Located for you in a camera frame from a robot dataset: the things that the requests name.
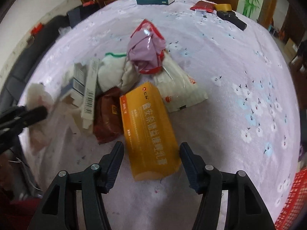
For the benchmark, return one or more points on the yellow tape roll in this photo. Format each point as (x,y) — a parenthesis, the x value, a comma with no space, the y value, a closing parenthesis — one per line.
(223,7)

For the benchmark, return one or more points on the purple red wrapper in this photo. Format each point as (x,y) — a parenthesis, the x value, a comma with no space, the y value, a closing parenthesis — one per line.
(146,48)

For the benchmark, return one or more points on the white cotton glove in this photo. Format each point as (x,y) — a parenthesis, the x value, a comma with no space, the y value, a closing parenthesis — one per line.
(116,70)

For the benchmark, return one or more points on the orange medicine box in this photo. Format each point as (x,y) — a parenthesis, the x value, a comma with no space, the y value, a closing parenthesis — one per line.
(149,137)

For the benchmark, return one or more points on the lilac floral tablecloth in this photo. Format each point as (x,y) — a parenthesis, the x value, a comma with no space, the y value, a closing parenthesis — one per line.
(250,120)

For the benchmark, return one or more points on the white striped plastic bag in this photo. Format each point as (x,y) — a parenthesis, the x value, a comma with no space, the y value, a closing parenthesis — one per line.
(177,89)

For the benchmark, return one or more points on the red plastic mesh basket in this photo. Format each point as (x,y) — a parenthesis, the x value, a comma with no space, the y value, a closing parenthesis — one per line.
(294,203)

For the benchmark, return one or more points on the black pouch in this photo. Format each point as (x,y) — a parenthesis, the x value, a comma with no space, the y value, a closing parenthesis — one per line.
(231,17)

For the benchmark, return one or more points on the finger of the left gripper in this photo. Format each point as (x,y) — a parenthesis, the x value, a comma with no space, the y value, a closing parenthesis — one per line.
(26,116)

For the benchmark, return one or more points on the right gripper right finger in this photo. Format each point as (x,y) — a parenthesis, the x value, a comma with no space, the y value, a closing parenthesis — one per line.
(245,207)

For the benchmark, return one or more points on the brown red snack packet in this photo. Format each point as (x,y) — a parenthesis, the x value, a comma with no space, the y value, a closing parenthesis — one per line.
(107,116)

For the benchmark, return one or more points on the blue white medicine box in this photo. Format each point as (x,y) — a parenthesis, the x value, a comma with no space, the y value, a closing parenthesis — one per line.
(73,85)

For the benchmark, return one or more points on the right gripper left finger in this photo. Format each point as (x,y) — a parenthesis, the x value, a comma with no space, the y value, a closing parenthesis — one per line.
(58,207)

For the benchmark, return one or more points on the black sofa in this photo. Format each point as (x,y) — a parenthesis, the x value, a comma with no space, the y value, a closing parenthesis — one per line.
(28,60)

